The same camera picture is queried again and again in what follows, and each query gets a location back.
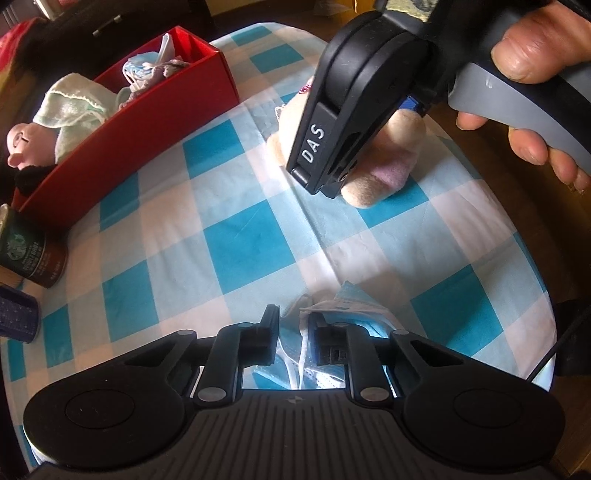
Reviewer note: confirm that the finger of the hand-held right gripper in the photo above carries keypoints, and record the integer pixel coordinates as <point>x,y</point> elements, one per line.
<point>413,105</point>
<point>314,147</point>

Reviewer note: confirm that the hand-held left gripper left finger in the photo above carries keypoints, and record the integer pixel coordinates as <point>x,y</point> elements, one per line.
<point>270,334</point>

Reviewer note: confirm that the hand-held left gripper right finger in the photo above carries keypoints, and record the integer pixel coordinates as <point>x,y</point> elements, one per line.
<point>318,339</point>

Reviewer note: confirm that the cream plush toy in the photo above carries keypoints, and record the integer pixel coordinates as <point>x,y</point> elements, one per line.
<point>392,152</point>

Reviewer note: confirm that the red rectangular box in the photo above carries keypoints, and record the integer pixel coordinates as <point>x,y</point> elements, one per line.
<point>138,129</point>

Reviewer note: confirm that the person's right hand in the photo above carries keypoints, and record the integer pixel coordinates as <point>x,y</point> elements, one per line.
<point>540,41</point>

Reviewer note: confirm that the blue white checkered tablecloth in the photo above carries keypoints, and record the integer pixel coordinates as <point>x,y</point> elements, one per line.
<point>258,230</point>

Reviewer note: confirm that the white blue face mask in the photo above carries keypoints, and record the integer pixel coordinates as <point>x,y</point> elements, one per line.
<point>147,62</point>

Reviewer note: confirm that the light green towel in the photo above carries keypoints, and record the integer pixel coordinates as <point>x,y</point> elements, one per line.
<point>74,108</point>

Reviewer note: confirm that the dark green coffee can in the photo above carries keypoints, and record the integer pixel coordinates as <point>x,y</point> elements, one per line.
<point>34,251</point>

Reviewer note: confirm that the dark wooden nightstand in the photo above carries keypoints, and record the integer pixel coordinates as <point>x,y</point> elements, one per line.
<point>92,23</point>

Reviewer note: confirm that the dark blue patterned cup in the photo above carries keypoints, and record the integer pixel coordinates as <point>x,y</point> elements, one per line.
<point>16,314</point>

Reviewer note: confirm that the pink pig plush toy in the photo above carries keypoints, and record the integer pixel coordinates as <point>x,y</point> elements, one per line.
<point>30,145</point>

